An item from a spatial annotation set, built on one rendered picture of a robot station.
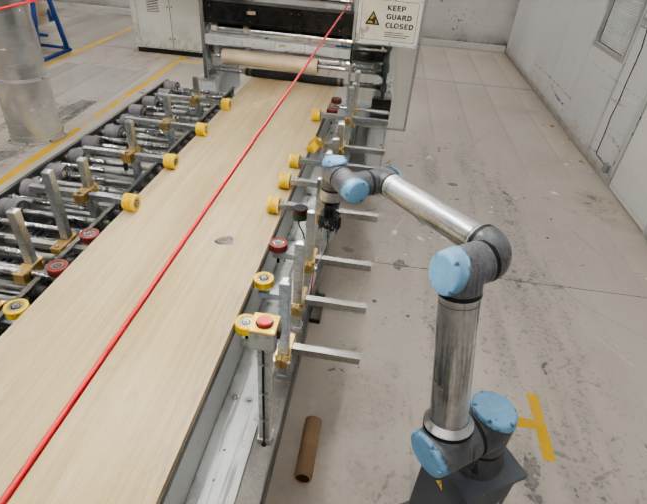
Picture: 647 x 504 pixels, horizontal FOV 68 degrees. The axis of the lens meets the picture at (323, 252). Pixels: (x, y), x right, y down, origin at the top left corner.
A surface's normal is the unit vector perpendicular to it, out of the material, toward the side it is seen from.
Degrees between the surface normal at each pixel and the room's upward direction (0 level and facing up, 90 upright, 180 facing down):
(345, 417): 0
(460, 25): 90
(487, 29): 90
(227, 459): 0
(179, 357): 0
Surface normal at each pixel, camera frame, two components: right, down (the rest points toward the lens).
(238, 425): 0.07, -0.81
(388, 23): -0.15, 0.58
